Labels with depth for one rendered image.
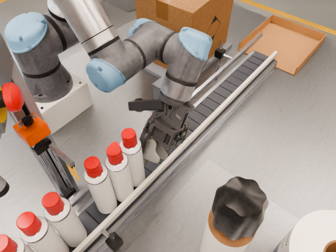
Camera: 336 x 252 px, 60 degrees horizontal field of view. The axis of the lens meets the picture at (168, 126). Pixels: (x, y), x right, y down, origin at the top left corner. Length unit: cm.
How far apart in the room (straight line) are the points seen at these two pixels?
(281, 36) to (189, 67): 89
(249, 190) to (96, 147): 60
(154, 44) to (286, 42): 88
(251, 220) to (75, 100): 73
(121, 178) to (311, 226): 41
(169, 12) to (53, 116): 50
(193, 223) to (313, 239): 27
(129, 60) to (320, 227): 51
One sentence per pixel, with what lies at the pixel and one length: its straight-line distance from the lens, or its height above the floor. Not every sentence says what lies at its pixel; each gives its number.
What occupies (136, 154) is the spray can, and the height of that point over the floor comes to 103.
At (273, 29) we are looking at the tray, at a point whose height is 83.
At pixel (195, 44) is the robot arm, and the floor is 124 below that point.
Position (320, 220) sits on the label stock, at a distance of 68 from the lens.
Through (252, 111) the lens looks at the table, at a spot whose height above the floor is 83.
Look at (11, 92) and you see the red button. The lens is 41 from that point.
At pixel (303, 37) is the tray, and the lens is 150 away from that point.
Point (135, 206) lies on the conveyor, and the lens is 79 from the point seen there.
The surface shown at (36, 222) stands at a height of 107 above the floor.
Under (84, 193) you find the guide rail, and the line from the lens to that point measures 73.
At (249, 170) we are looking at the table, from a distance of 92.
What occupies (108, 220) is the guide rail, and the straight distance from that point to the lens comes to 74.
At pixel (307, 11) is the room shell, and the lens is 361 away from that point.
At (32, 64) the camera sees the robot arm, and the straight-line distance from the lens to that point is 92.
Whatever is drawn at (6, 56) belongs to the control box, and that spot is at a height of 132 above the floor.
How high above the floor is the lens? 159
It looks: 50 degrees down
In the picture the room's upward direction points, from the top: straight up
